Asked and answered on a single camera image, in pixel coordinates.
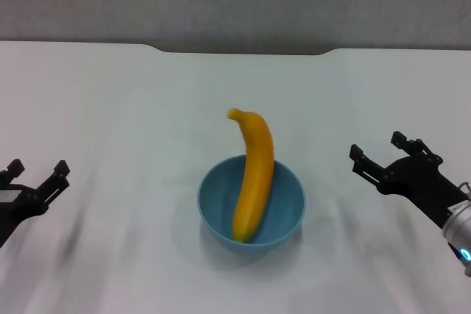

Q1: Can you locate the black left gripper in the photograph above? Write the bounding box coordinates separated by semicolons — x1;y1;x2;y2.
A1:
0;159;71;249

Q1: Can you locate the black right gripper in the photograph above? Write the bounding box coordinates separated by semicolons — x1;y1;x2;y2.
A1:
349;130;469;231

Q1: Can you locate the blue bowl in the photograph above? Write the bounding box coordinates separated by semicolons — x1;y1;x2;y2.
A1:
197;154;307;257

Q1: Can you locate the yellow banana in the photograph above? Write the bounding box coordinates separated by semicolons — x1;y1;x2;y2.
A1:
225;107;276;245

